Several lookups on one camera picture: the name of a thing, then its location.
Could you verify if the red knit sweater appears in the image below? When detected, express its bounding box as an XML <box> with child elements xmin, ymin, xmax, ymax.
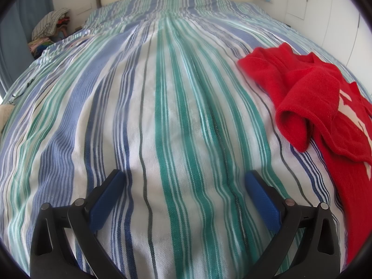
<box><xmin>238</xmin><ymin>43</ymin><xmax>372</xmax><ymax>271</ymax></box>

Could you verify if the pile of clothes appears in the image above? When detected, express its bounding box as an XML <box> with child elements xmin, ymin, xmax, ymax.
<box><xmin>28</xmin><ymin>9</ymin><xmax>71</xmax><ymax>60</ymax></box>

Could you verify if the white wardrobe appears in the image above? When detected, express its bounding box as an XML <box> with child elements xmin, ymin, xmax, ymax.
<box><xmin>286</xmin><ymin>0</ymin><xmax>372</xmax><ymax>73</ymax></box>

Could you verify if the blue curtain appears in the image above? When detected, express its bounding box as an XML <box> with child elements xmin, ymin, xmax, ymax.
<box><xmin>0</xmin><ymin>0</ymin><xmax>56</xmax><ymax>73</ymax></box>

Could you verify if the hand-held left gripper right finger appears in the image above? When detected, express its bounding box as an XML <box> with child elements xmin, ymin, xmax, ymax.
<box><xmin>245</xmin><ymin>170</ymin><xmax>340</xmax><ymax>279</ymax></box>

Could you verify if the striped bed cover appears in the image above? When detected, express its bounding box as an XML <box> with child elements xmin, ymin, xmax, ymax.
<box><xmin>0</xmin><ymin>0</ymin><xmax>372</xmax><ymax>279</ymax></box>

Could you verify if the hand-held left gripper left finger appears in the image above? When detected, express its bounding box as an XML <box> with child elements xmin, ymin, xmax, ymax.
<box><xmin>30</xmin><ymin>169</ymin><xmax>126</xmax><ymax>279</ymax></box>

